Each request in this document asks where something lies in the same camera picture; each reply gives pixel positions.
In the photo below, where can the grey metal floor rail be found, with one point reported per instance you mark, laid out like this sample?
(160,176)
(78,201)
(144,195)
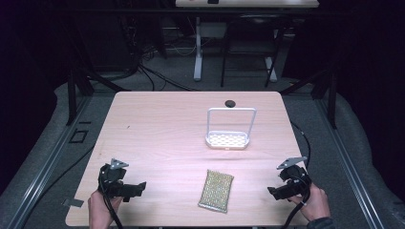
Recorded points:
(350,165)
(41,178)

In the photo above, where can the white sponge holder rack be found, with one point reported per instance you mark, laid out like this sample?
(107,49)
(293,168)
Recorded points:
(227,139)

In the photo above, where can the black chair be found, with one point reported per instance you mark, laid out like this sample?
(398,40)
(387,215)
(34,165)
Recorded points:
(251,47)

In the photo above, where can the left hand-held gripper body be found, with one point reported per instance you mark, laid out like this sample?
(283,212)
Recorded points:
(112,178)

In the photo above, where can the yellow green mesh sponge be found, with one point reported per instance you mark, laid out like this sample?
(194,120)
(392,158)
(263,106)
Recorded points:
(216,191)

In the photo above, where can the black round table grommet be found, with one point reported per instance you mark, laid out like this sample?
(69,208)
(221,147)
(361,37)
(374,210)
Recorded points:
(230,103)

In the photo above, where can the person's left hand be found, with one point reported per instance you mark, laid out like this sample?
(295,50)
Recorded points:
(99,208)

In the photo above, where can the grey tape piece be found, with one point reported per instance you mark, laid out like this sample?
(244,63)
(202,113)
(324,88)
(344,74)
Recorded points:
(73,202)

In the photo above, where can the black metal stand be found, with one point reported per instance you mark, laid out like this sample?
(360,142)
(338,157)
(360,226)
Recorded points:
(72,95)
(332,101)

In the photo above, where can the person's right hand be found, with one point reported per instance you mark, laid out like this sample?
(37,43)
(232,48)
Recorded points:
(313,203)

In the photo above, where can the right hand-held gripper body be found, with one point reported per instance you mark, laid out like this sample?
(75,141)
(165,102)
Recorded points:
(294,179)

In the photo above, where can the white desk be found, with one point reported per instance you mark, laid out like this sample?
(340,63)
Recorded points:
(248,3)

